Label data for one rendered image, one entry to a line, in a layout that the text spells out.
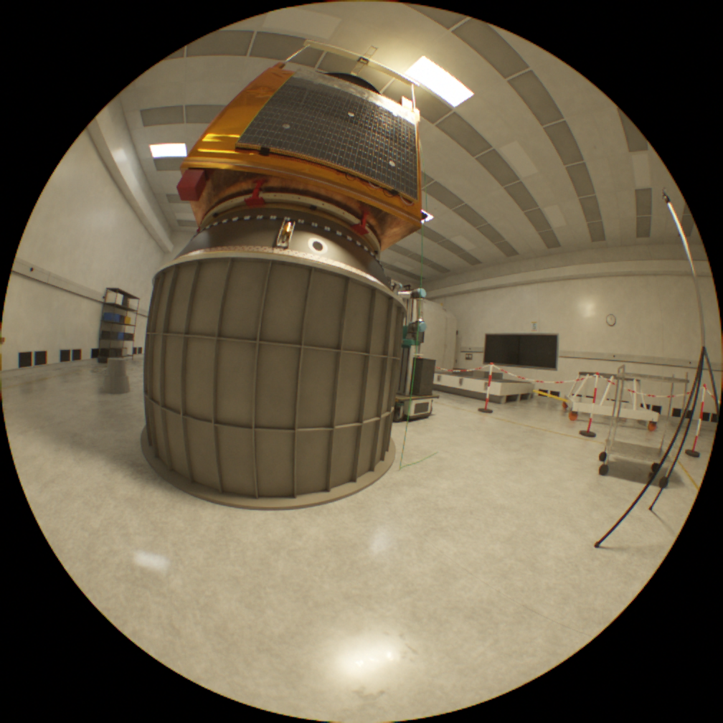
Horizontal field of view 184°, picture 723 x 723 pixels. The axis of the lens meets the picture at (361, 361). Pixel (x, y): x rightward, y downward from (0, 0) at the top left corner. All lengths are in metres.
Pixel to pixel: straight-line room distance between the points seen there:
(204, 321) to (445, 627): 1.46
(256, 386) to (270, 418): 0.15
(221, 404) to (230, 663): 0.98
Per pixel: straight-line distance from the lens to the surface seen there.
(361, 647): 0.80
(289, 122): 1.85
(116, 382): 3.51
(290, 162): 1.57
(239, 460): 1.14
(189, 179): 1.54
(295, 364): 1.00
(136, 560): 1.05
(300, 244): 1.18
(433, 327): 8.72
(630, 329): 8.63
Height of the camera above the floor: 0.76
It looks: 1 degrees down
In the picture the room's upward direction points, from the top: 6 degrees clockwise
